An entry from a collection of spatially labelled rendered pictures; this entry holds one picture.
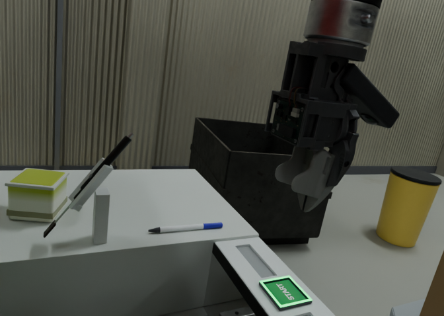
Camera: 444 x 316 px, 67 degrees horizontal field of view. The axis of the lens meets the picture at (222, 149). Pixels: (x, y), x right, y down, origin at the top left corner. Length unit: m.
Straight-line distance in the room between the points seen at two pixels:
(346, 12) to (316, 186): 0.20
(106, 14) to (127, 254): 2.73
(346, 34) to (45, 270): 0.50
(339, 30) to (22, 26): 2.90
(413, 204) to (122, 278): 2.71
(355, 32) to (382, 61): 4.43
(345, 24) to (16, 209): 0.55
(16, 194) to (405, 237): 2.93
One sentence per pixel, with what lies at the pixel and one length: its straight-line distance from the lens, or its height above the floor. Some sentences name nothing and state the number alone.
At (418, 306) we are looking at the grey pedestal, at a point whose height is 0.82.
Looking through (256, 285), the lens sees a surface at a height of 0.96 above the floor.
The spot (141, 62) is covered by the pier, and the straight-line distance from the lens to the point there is 3.05.
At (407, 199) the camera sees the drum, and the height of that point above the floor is 0.42.
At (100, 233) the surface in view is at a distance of 0.57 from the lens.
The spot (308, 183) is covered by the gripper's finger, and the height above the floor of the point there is 1.14.
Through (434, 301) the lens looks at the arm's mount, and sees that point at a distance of 0.74.
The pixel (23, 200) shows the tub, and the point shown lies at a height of 1.00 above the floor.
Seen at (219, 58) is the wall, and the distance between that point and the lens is 3.44.
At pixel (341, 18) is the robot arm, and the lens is 0.39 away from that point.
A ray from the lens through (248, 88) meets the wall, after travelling 3.63.
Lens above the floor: 1.27
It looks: 15 degrees down
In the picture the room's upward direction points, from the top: 9 degrees clockwise
